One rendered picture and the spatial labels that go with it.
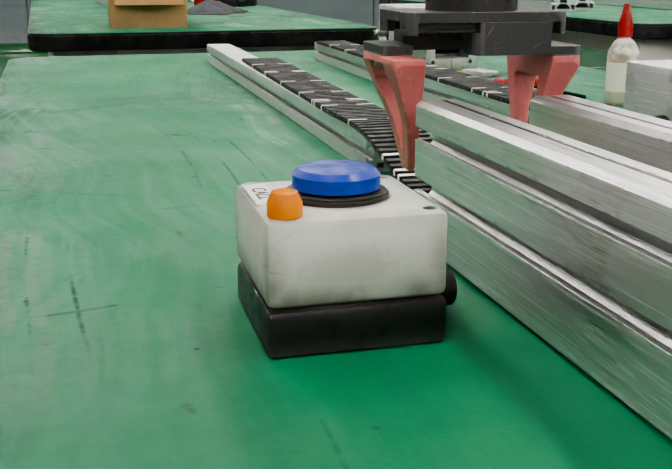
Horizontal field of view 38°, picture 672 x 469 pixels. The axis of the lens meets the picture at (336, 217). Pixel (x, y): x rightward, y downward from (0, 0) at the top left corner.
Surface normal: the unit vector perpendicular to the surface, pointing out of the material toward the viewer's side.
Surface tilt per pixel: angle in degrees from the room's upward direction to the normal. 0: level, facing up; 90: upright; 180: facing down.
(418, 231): 90
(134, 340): 0
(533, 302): 90
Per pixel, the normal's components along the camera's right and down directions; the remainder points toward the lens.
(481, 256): -0.97, 0.07
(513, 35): 0.25, 0.24
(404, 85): 0.23, 0.58
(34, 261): 0.00, -0.97
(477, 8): 0.04, 0.25
